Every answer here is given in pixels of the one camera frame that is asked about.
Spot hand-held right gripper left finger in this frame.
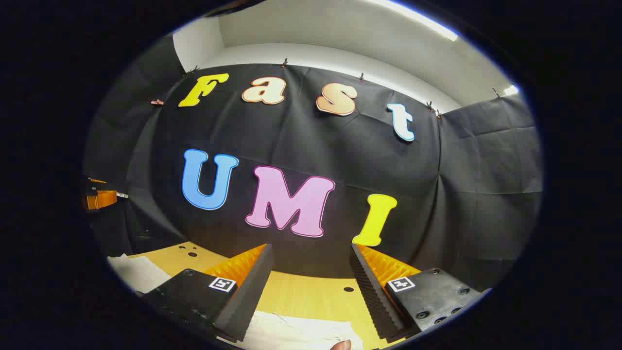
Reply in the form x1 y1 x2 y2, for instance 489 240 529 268
138 243 275 343

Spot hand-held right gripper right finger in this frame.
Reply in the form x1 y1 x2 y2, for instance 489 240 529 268
349 243 491 341

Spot white jeans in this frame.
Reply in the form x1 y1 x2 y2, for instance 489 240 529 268
107 254 365 350

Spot black backdrop cloth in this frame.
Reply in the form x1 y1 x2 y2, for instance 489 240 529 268
83 34 544 292

